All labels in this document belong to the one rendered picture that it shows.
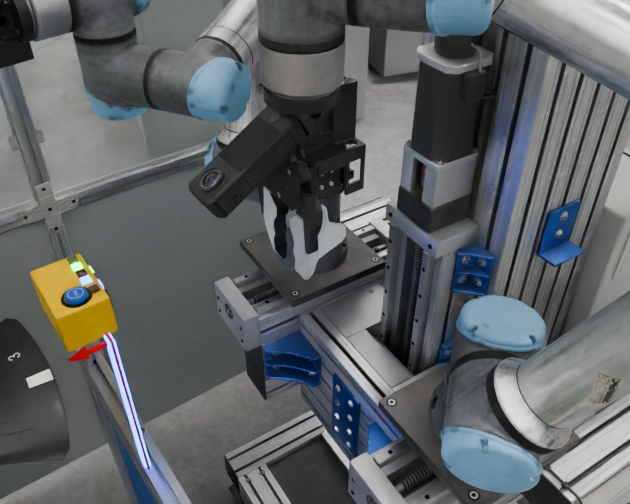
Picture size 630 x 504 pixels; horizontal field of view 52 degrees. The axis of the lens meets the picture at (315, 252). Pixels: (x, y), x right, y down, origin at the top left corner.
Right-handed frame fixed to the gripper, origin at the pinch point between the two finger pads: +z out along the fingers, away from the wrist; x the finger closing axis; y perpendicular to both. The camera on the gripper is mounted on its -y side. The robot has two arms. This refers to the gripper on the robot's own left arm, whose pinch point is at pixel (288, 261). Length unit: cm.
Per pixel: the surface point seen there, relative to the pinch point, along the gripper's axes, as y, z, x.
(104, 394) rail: -16, 57, 44
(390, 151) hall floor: 193, 143, 191
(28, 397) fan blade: -28.6, 24.9, 21.6
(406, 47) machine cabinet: 262, 120, 258
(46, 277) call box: -17, 36, 59
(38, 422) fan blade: -28.7, 26.2, 17.9
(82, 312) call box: -15, 37, 46
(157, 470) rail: -14, 58, 23
